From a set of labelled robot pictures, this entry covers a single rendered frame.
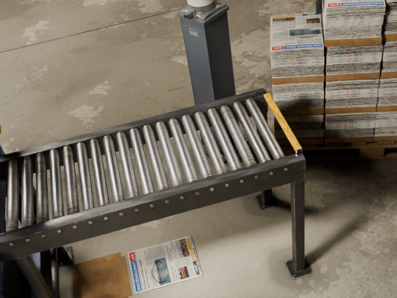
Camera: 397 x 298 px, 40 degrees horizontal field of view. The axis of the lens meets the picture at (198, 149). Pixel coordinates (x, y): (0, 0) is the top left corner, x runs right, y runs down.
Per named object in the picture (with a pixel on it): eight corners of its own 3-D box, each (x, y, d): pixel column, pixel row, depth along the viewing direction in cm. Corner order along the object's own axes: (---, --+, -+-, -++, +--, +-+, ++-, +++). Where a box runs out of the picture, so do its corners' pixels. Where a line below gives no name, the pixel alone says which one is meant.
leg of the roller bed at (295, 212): (301, 261, 288) (300, 171, 243) (305, 270, 284) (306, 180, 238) (291, 264, 288) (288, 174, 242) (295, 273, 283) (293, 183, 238)
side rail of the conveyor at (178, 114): (264, 106, 279) (263, 87, 271) (268, 112, 275) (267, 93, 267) (4, 174, 268) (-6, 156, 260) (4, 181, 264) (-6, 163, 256)
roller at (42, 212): (47, 156, 262) (44, 149, 258) (51, 230, 227) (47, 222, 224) (37, 159, 261) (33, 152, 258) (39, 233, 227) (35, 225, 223)
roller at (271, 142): (249, 106, 271) (256, 99, 270) (282, 168, 237) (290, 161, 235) (242, 101, 269) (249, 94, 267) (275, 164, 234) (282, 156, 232)
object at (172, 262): (191, 235, 311) (190, 234, 310) (202, 275, 290) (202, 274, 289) (127, 253, 308) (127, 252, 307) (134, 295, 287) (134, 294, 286)
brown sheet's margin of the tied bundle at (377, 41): (322, 31, 295) (322, 23, 292) (378, 28, 290) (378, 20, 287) (324, 47, 284) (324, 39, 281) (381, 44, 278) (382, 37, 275)
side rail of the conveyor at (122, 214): (301, 171, 242) (301, 151, 234) (306, 180, 238) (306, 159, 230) (1, 253, 230) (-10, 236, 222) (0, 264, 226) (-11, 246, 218)
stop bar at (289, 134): (270, 95, 266) (269, 91, 265) (303, 152, 234) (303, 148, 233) (263, 96, 266) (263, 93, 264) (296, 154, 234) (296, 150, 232)
